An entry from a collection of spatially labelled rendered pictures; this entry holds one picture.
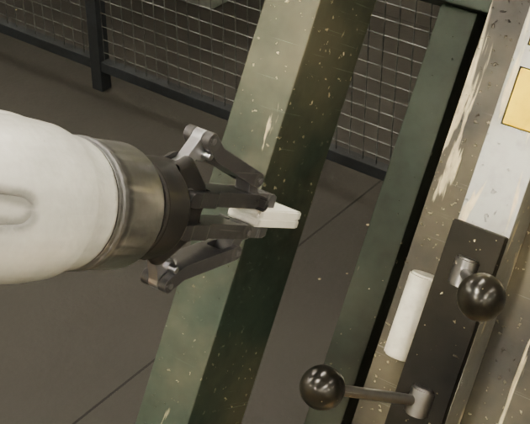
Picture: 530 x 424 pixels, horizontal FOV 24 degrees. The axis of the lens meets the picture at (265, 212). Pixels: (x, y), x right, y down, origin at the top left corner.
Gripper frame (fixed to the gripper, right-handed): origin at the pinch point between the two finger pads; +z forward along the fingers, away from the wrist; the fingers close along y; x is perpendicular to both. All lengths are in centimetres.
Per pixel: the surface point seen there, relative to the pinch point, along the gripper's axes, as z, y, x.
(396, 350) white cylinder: 12.5, 9.1, 10.2
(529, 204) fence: 13.5, -7.2, 17.0
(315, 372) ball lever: 0.1, 10.6, 8.9
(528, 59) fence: 11.4, -18.9, 13.5
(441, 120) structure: 20.5, -11.4, 3.9
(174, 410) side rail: 10.5, 23.1, -8.9
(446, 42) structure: 20.4, -18.6, 1.9
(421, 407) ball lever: 9.6, 12.1, 15.2
